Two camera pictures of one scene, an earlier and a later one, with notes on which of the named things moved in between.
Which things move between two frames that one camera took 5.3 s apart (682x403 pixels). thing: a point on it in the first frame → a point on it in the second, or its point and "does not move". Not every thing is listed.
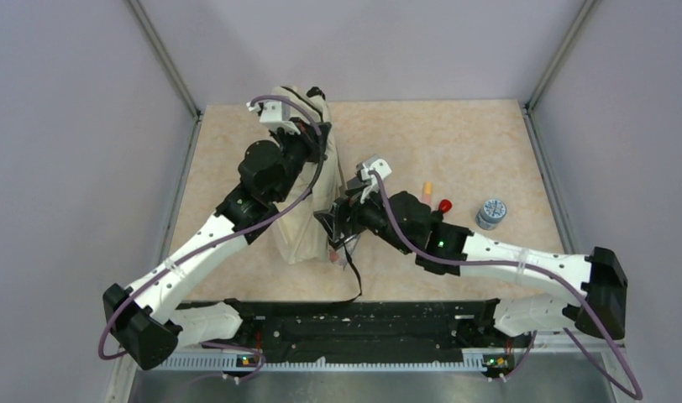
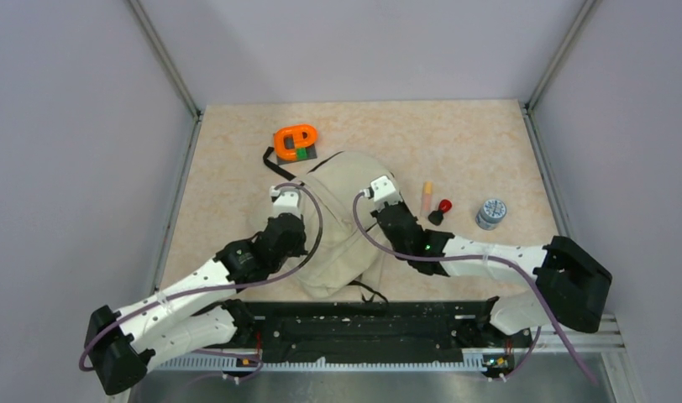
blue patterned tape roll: [491, 212] does not move
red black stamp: [445, 206] does not move
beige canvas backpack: [301, 219] → [347, 253]
